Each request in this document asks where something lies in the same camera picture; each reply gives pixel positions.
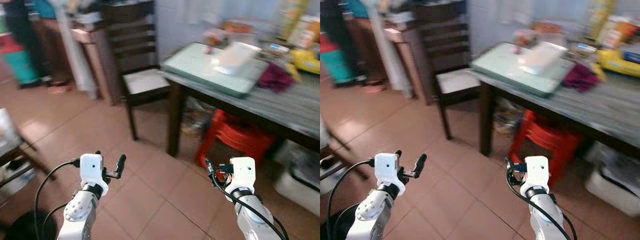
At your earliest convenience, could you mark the red plastic stool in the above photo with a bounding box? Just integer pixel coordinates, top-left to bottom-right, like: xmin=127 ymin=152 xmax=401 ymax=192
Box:
xmin=194 ymin=109 xmax=277 ymax=170
xmin=507 ymin=109 xmax=584 ymax=187

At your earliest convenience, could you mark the crumpled plastic bag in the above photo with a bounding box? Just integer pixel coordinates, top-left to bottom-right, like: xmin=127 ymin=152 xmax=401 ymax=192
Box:
xmin=492 ymin=97 xmax=524 ymax=139
xmin=180 ymin=97 xmax=217 ymax=137

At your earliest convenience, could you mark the low dark wooden table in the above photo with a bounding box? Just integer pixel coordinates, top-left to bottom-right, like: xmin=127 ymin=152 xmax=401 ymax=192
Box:
xmin=0 ymin=108 xmax=57 ymax=202
xmin=320 ymin=119 xmax=352 ymax=197

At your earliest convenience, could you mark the white plastic storage bin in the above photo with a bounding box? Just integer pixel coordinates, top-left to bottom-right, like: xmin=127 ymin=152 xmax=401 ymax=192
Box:
xmin=584 ymin=142 xmax=640 ymax=219
xmin=272 ymin=141 xmax=321 ymax=217

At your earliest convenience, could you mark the dark wooden dining table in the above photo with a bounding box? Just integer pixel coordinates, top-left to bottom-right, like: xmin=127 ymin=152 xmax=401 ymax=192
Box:
xmin=469 ymin=42 xmax=640 ymax=162
xmin=160 ymin=42 xmax=321 ymax=157

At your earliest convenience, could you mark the black round robot foot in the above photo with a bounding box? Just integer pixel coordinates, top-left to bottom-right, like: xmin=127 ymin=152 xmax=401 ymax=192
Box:
xmin=4 ymin=210 xmax=59 ymax=240

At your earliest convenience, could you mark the pale green table mat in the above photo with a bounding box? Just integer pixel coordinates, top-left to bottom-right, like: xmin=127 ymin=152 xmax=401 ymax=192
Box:
xmin=470 ymin=41 xmax=576 ymax=99
xmin=162 ymin=42 xmax=269 ymax=99

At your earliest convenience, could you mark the brown wooden side table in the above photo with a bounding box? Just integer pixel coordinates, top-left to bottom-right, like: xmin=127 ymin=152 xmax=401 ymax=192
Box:
xmin=384 ymin=22 xmax=432 ymax=107
xmin=69 ymin=22 xmax=122 ymax=107

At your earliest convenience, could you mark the white hanging cloth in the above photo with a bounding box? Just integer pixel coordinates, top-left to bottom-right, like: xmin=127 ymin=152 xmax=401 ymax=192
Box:
xmin=366 ymin=0 xmax=412 ymax=99
xmin=52 ymin=0 xmax=97 ymax=99

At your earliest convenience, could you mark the maroon cloth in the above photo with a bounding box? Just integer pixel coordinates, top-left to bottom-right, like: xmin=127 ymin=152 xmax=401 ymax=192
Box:
xmin=257 ymin=61 xmax=297 ymax=94
xmin=560 ymin=62 xmax=601 ymax=94

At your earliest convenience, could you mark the teal plastic bucket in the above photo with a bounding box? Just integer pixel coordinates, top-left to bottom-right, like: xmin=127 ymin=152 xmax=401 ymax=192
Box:
xmin=2 ymin=49 xmax=42 ymax=87
xmin=320 ymin=47 xmax=359 ymax=86

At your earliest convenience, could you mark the dark wooden chair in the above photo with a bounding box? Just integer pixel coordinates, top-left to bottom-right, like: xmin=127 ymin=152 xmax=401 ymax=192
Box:
xmin=102 ymin=0 xmax=172 ymax=142
xmin=416 ymin=0 xmax=482 ymax=141

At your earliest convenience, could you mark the glass jar red label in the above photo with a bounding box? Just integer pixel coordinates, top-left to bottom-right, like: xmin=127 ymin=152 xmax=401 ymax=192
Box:
xmin=513 ymin=28 xmax=534 ymax=54
xmin=202 ymin=27 xmax=224 ymax=54

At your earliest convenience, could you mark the yellow plastic bag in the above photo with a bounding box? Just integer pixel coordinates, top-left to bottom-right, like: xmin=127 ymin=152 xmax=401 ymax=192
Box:
xmin=597 ymin=47 xmax=640 ymax=79
xmin=289 ymin=47 xmax=321 ymax=76

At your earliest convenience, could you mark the person in dark clothes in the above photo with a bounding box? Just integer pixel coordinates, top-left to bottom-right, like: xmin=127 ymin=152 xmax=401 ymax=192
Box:
xmin=1 ymin=0 xmax=48 ymax=87
xmin=320 ymin=0 xmax=360 ymax=85

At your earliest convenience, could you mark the orange food packet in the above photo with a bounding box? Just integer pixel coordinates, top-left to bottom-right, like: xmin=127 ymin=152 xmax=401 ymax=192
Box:
xmin=222 ymin=19 xmax=256 ymax=36
xmin=532 ymin=19 xmax=567 ymax=36

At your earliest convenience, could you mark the orange and white carton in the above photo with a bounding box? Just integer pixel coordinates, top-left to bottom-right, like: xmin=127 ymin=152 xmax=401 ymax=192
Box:
xmin=289 ymin=14 xmax=321 ymax=49
xmin=597 ymin=14 xmax=640 ymax=51

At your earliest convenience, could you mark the tall yellow green box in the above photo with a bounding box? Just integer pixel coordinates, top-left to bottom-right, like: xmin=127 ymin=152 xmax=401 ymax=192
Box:
xmin=587 ymin=0 xmax=619 ymax=42
xmin=274 ymin=0 xmax=312 ymax=42

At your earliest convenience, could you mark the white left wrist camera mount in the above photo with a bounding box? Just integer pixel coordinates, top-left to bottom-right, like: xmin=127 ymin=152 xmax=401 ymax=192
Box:
xmin=373 ymin=152 xmax=400 ymax=197
xmin=79 ymin=153 xmax=105 ymax=197

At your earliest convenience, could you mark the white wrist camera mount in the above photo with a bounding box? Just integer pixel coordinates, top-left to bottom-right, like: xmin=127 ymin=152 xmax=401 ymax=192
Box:
xmin=226 ymin=156 xmax=256 ymax=202
xmin=373 ymin=152 xmax=400 ymax=197
xmin=519 ymin=155 xmax=550 ymax=199
xmin=79 ymin=153 xmax=105 ymax=197

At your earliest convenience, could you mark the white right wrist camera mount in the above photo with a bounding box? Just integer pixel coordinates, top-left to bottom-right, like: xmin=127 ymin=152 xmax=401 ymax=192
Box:
xmin=519 ymin=155 xmax=550 ymax=199
xmin=226 ymin=156 xmax=256 ymax=202

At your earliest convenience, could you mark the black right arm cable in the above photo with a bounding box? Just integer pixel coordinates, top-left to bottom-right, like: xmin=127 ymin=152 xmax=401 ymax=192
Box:
xmin=505 ymin=168 xmax=579 ymax=240
xmin=207 ymin=168 xmax=290 ymax=240

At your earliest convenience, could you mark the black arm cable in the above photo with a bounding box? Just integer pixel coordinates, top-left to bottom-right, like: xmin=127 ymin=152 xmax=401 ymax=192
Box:
xmin=33 ymin=158 xmax=81 ymax=240
xmin=207 ymin=168 xmax=290 ymax=240
xmin=325 ymin=158 xmax=376 ymax=240
xmin=505 ymin=168 xmax=579 ymax=240

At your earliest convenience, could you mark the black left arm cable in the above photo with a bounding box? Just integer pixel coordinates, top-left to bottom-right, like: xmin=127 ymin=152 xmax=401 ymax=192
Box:
xmin=325 ymin=158 xmax=376 ymax=240
xmin=33 ymin=158 xmax=81 ymax=240

